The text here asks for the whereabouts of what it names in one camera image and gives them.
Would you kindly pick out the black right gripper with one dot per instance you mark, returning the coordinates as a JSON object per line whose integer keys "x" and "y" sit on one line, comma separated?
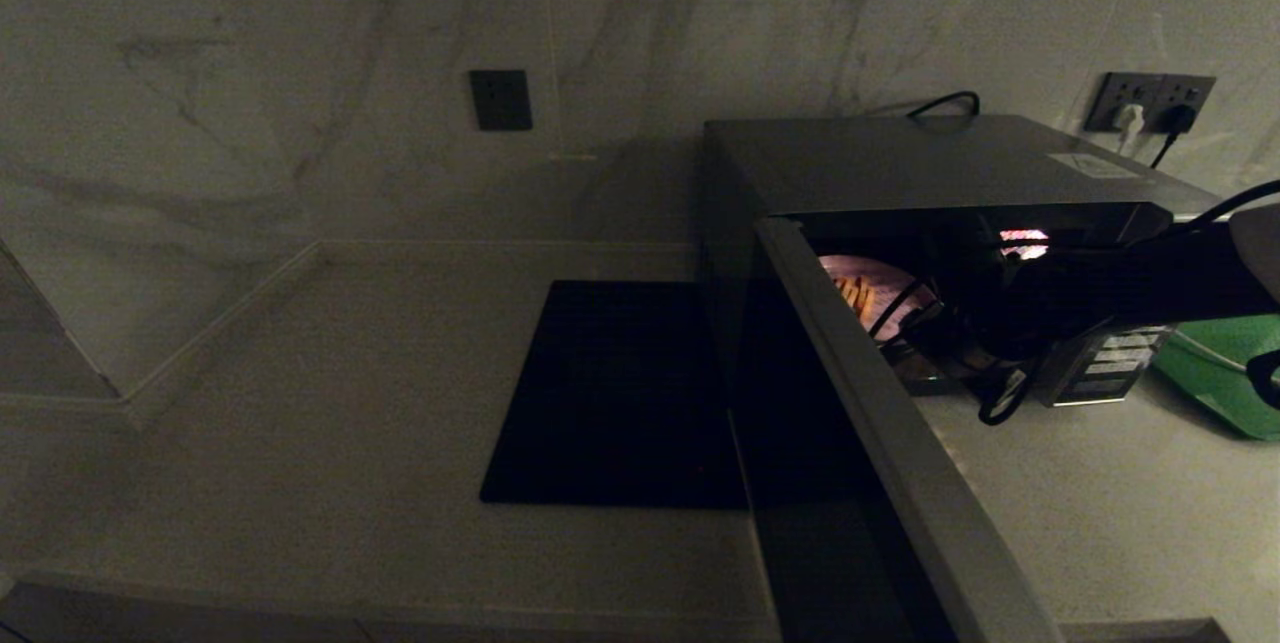
{"x": 975, "y": 323}

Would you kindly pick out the purple plate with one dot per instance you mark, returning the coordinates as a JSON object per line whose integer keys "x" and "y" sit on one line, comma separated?
{"x": 880, "y": 283}

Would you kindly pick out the dark glass microwave door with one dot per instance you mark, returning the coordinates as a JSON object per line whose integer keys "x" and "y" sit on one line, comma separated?
{"x": 880, "y": 483}

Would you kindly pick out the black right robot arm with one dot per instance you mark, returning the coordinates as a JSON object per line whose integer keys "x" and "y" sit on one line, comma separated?
{"x": 1150, "y": 278}

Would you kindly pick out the silver microwave oven body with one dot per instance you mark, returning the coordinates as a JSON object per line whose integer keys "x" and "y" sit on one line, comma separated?
{"x": 900, "y": 158}

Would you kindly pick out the orange french fry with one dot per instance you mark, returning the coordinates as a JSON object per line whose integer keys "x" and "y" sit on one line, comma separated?
{"x": 864, "y": 301}
{"x": 848, "y": 291}

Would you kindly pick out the green plastic tray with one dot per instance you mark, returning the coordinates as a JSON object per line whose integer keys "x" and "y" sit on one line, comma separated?
{"x": 1220, "y": 373}

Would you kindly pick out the white plug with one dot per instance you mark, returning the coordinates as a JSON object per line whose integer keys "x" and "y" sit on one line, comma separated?
{"x": 1131, "y": 123}

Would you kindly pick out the black induction cooktop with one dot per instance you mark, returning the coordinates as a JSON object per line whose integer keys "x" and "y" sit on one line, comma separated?
{"x": 620, "y": 393}

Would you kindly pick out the black double wall socket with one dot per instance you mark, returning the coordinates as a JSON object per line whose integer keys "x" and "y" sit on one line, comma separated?
{"x": 1150, "y": 88}

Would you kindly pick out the black single wall socket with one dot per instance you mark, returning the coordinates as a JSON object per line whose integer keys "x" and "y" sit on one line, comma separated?
{"x": 500, "y": 100}

